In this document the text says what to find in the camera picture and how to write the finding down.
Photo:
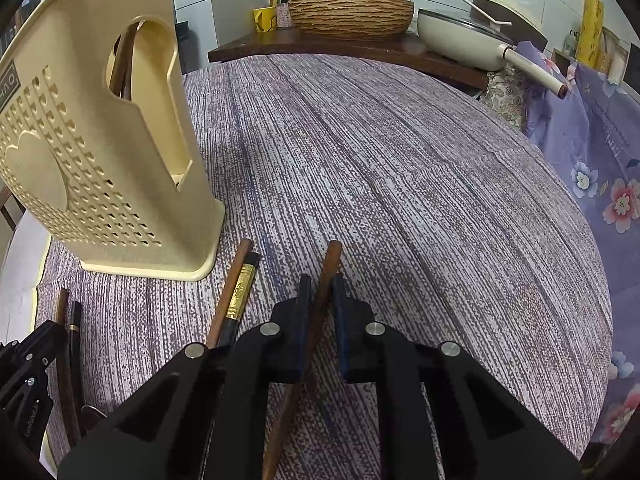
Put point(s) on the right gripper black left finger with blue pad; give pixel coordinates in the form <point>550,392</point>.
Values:
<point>203,414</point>

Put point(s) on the cream rice cooker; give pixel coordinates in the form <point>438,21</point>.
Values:
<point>510,18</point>

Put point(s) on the yellow roll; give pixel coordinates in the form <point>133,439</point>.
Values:
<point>590,32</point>

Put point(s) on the black chopstick far left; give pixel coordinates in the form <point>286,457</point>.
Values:
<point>74,355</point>

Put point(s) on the yellow cup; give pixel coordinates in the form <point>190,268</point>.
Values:
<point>265,19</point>

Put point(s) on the brown wooden chopstick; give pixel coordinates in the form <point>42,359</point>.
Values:
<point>227,291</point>
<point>317,314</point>

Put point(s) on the dark wooden counter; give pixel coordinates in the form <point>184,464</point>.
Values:
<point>406,50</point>

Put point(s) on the purple striped tablecloth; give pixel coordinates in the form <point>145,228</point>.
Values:
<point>452,224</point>

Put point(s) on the purple floral cloth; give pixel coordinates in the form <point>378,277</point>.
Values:
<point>588,144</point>

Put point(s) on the brown chopstick far left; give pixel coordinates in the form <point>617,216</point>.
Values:
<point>65,387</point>

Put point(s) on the cream frying pan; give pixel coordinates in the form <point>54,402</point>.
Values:
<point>479,46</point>

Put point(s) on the cream plastic utensil holder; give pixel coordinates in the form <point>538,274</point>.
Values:
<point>97,141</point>

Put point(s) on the woven brown basin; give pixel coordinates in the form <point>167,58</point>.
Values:
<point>352,19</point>

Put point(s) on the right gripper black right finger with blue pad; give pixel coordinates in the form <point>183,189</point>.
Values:
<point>440,413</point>

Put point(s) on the black gold chopstick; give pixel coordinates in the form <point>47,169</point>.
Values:
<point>231,323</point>

